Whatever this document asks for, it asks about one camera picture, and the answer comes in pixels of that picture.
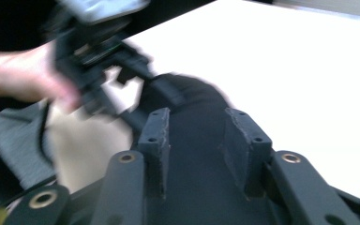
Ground black pants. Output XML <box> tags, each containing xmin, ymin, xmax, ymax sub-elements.
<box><xmin>118</xmin><ymin>72</ymin><xmax>278</xmax><ymax>225</ymax></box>

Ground left hand-held gripper black cable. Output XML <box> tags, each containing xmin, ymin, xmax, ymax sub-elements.
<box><xmin>37</xmin><ymin>101</ymin><xmax>56</xmax><ymax>168</ymax></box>

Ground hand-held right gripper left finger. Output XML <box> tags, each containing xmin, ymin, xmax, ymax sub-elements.
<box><xmin>137</xmin><ymin>107</ymin><xmax>172</xmax><ymax>200</ymax></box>

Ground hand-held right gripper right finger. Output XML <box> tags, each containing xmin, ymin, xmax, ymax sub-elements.
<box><xmin>219</xmin><ymin>107</ymin><xmax>274</xmax><ymax>200</ymax></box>

